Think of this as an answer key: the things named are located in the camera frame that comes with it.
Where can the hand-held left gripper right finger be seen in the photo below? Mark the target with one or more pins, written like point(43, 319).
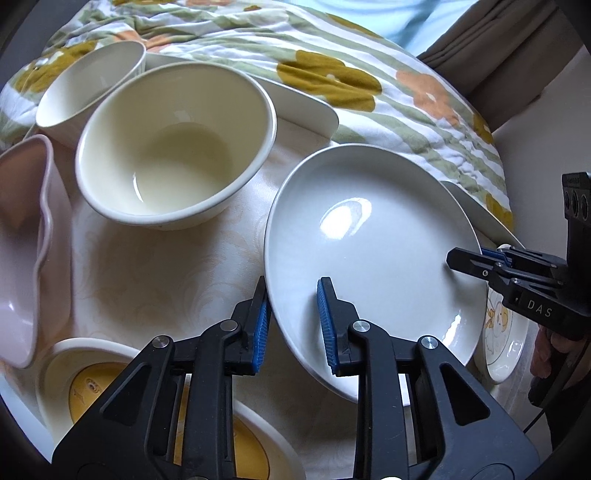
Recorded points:
point(326, 332)

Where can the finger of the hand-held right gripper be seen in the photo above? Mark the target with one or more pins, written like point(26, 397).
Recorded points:
point(496, 254)
point(471, 264)

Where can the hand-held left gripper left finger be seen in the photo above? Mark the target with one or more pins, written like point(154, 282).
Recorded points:
point(259, 332)

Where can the duck cartoon plate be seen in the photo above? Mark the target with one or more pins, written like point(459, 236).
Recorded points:
point(503, 337)

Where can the large white plate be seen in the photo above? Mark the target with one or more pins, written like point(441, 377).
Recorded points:
point(383, 258)

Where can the large cream bowl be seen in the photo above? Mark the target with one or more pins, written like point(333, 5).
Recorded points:
point(171, 138)

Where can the pink wavy bowl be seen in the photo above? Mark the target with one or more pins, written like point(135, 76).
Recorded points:
point(23, 240)

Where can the small ribbed white bowl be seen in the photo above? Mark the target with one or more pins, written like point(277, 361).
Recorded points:
point(83, 87)

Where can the person's right hand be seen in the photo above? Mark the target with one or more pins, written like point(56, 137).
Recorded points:
point(554, 346)

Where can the yellow cartoon plate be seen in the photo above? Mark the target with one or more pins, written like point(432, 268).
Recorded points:
point(258, 443)
point(92, 383)

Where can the white tray with rim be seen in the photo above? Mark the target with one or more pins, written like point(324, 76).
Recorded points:
point(152, 277)

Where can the brown curtain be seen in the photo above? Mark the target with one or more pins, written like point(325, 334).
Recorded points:
point(503, 50)

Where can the floral striped blanket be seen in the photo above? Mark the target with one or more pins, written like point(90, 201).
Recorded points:
point(351, 83)

